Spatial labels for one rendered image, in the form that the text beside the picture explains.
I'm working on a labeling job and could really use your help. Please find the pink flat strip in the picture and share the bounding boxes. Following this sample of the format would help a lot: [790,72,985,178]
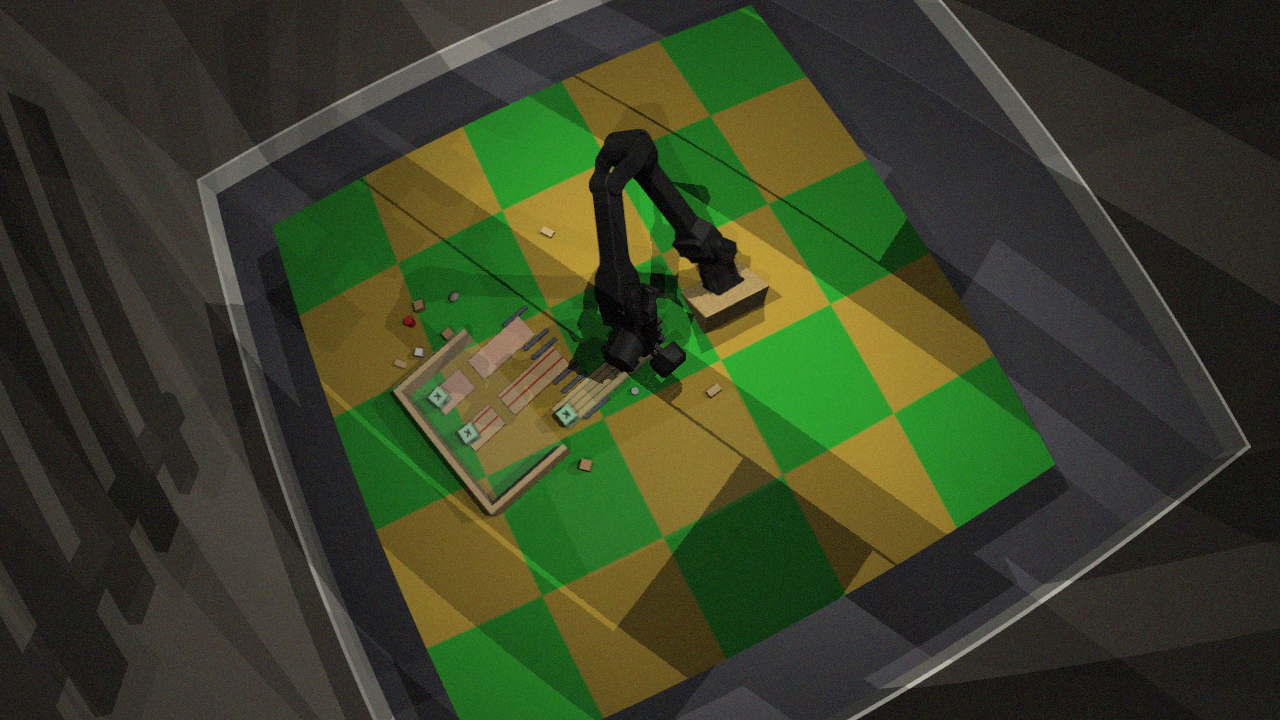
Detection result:
[483,316,535,369]

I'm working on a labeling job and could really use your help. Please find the brown wooden plank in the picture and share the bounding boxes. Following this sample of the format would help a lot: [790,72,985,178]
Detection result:
[511,346,570,404]

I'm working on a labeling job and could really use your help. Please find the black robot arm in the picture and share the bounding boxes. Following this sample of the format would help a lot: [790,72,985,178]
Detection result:
[589,129,744,373]

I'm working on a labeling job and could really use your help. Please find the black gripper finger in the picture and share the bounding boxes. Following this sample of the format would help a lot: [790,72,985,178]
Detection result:
[641,333,666,357]

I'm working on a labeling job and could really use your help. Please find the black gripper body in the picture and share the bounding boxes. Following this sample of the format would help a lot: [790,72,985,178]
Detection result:
[644,315,686,378]

